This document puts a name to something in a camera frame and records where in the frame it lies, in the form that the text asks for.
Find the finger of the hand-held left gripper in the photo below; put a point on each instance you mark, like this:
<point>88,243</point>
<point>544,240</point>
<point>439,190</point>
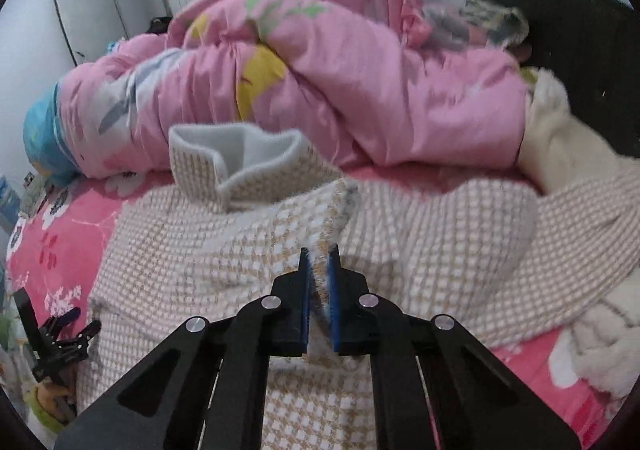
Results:
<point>62,322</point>
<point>85,335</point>

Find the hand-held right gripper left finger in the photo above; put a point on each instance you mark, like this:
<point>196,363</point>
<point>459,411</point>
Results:
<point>304,310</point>

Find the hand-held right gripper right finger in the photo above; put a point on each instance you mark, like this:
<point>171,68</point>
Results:
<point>332,310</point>

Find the beige checked fleece garment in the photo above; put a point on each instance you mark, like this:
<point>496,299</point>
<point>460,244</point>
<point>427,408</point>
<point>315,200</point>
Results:
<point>200,255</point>

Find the yellow green plush toy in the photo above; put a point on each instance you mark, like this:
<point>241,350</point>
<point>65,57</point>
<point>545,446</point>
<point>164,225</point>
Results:
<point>45,402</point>

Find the pink floral bed sheet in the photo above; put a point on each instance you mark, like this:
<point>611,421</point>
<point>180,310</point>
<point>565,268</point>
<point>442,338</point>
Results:
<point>65,240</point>

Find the pink floral quilt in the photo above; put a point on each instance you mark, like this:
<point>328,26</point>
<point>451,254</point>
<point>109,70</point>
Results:
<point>350,80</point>

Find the white fluffy blanket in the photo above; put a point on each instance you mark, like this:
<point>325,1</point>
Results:
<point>555,145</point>

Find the dark cloth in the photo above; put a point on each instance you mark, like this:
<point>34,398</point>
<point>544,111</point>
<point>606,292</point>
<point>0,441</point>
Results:
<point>161,25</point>

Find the black headboard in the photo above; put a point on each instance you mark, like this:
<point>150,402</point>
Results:
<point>575,30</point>

